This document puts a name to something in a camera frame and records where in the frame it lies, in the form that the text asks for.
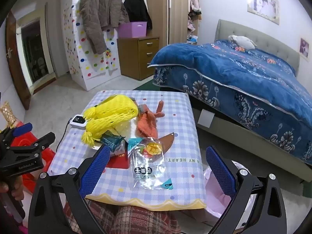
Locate black device cable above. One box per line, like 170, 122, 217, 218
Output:
56, 124, 72, 152

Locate person's plaid pants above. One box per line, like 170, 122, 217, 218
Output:
63, 195, 182, 234

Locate white polka dot cabinet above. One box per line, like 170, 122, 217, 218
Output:
63, 0, 121, 92

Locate white plush toy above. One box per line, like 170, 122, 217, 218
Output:
228, 35, 257, 50

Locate red plastic stool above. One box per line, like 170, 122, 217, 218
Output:
13, 134, 56, 195

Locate grey upholstered bed frame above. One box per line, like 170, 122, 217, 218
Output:
160, 19, 312, 183

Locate woven straw basket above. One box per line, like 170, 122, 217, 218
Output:
0, 101, 16, 128

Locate pink trash bag bin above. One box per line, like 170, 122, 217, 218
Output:
195, 161, 254, 227

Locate wooden drawer cabinet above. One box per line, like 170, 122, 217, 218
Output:
116, 36, 160, 81

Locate brown wooden door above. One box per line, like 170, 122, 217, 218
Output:
5, 11, 32, 110

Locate brown quilted jacket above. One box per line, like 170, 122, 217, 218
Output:
79, 0, 129, 54

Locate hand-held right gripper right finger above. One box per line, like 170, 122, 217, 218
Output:
206, 146, 287, 234

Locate clear plastic snack bag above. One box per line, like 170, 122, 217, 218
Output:
128, 136, 175, 191

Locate white small device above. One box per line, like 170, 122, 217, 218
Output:
69, 114, 87, 129

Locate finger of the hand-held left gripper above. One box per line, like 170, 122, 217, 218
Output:
0, 123, 33, 149
6, 132, 56, 153

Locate wooden wardrobe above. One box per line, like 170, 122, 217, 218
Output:
168, 0, 203, 45

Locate blue floral blanket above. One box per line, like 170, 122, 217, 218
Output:
147, 40, 312, 164

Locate brown leather sheath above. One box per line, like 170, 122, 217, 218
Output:
156, 132, 176, 156

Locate hanging pink clothes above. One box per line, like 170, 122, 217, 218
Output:
186, 0, 202, 44

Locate small wall poster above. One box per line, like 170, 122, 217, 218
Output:
299, 38, 310, 59

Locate orange knitted cloth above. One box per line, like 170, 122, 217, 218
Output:
135, 100, 166, 139

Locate white paper sheet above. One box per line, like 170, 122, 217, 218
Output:
197, 109, 215, 128

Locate red flat packet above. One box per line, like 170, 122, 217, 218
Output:
105, 149, 129, 169

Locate person's left hand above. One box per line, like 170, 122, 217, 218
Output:
0, 181, 25, 201

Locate teal snack wrapper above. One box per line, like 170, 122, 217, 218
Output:
100, 131, 126, 155

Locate yellow foam fruit net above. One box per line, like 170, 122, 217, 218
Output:
82, 95, 139, 149

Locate table with checked tablecloth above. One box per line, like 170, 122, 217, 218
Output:
47, 90, 207, 211

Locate green floor mat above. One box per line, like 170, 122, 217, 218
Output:
133, 80, 159, 92

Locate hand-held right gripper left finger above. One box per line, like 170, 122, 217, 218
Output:
28, 146, 111, 234

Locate purple plastic basket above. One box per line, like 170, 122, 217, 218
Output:
118, 21, 148, 39

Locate black jacket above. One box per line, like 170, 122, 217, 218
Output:
123, 0, 153, 30

